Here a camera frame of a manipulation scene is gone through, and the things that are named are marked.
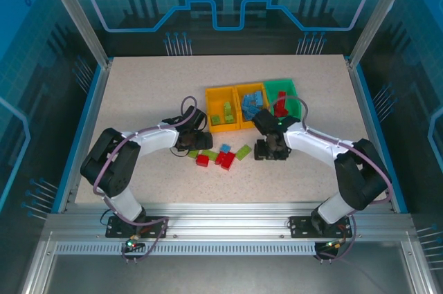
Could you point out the blue lego brick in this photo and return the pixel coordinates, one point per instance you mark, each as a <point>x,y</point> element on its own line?
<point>255,110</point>
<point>247,99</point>
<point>257,97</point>
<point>226,148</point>
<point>246,112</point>

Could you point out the red lego brick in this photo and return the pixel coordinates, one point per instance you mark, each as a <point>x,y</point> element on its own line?
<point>281,109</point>
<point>228,161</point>
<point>202,160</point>
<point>219,157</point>
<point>283,95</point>

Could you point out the small green lego brick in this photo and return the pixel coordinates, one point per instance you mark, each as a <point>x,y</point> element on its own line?
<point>215,119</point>

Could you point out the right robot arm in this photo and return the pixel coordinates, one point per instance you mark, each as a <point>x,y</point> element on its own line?
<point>311,145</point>

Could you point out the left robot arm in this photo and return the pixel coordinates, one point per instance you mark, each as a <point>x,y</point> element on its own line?
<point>155,142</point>

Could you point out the yellow plastic bin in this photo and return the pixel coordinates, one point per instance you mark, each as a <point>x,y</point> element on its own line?
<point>244,124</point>
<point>216,100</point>

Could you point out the green plastic bin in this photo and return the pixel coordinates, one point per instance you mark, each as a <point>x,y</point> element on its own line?
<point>273,88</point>

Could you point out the small led connector board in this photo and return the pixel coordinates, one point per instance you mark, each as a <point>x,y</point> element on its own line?
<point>332,245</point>
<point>133,243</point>

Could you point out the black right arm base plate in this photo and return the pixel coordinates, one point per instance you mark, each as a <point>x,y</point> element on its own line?
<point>299,226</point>

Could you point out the wide aluminium mounting rail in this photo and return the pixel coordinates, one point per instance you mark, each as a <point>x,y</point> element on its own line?
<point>225,221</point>

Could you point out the aluminium side rail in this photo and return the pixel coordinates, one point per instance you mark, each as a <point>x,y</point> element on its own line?
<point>98,97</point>
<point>360,97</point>

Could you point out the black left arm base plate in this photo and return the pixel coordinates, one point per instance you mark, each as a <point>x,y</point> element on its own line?
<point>117,230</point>

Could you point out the aluminium frame post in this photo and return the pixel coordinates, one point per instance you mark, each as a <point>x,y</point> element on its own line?
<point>80,14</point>
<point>375,14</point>

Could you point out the aluminium frame beam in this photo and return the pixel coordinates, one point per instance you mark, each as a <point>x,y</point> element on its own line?
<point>420,266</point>
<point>38,266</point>

